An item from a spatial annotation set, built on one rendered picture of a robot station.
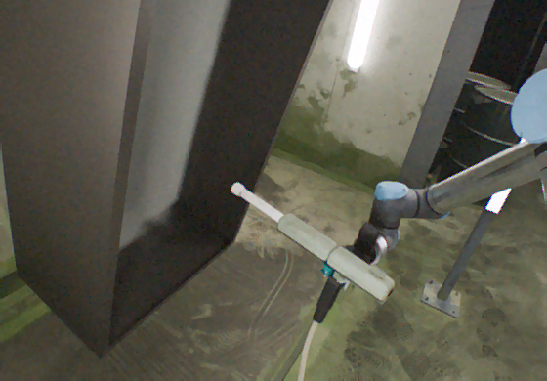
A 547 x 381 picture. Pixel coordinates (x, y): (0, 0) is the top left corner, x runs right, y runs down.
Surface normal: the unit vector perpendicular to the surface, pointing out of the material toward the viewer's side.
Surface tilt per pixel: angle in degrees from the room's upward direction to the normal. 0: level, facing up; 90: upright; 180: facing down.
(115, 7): 89
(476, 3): 90
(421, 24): 90
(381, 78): 90
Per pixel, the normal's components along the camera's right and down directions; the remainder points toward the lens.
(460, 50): -0.50, 0.35
